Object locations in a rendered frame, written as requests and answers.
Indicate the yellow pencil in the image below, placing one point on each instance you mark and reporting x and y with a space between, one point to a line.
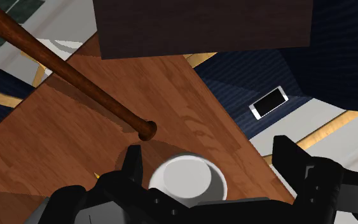
96 175

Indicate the brown wooden baseball bat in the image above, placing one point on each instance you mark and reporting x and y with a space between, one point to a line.
57 66

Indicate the white smartphone with black screen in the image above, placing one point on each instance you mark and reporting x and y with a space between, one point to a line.
269 102

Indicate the dark brown robot stand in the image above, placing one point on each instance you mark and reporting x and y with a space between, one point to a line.
197 26

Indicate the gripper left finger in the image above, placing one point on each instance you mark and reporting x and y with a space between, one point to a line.
126 189

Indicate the white cup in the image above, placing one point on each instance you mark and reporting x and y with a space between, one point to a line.
188 180

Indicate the brown wooden table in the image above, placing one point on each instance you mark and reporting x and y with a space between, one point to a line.
73 139

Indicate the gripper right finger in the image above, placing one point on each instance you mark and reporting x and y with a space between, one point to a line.
309 180

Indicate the dark blue striped sofa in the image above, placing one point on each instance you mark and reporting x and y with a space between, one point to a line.
330 62

